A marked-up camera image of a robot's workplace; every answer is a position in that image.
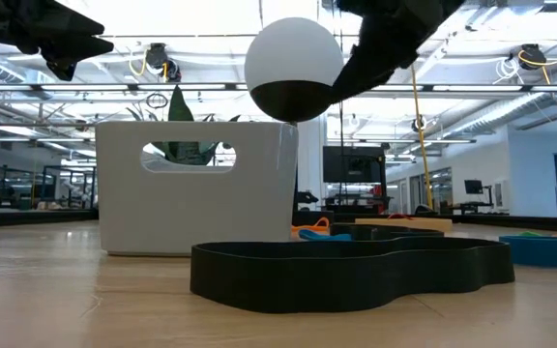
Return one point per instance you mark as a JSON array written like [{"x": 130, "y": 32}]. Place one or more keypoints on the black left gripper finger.
[
  {"x": 78, "y": 50},
  {"x": 66, "y": 24}
]

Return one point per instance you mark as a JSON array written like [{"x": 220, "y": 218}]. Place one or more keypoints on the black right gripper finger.
[
  {"x": 385, "y": 70},
  {"x": 356, "y": 72}
]

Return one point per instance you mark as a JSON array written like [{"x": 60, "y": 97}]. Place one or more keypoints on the thin red rubber band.
[{"x": 399, "y": 216}]

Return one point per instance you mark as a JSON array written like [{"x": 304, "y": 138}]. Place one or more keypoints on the small blue rubber band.
[{"x": 322, "y": 237}]

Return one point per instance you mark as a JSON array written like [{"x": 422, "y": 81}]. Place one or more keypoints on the thin green rubber band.
[{"x": 530, "y": 234}]

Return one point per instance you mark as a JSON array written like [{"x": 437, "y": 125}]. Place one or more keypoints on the blue tray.
[{"x": 544, "y": 251}]

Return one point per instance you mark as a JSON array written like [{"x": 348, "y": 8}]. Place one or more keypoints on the white globe table lamp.
[{"x": 293, "y": 53}]

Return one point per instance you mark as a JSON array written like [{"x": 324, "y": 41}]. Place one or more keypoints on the black television monitor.
[{"x": 353, "y": 164}]

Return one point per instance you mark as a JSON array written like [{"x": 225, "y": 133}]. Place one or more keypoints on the green snake plant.
[{"x": 179, "y": 108}]

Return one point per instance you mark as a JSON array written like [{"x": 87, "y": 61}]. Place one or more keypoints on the black metal rack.
[{"x": 92, "y": 186}]

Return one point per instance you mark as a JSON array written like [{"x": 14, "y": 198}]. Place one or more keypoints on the small black desk monitor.
[{"x": 474, "y": 186}]

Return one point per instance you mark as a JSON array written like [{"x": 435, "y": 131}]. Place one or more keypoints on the black aluminium table frame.
[{"x": 525, "y": 222}]

